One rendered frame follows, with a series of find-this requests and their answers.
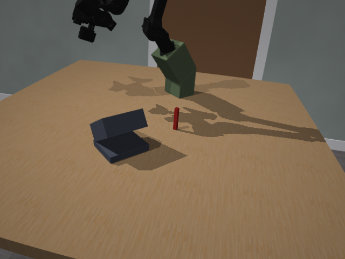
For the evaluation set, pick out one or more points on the dark red rectangular bar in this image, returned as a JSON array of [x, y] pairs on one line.
[[176, 115]]

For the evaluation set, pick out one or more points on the dark grey sloped panel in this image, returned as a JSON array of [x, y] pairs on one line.
[[114, 137]]

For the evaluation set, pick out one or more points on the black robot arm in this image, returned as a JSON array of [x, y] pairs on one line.
[[152, 26]]

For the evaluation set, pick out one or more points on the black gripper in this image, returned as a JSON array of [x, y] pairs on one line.
[[87, 33]]

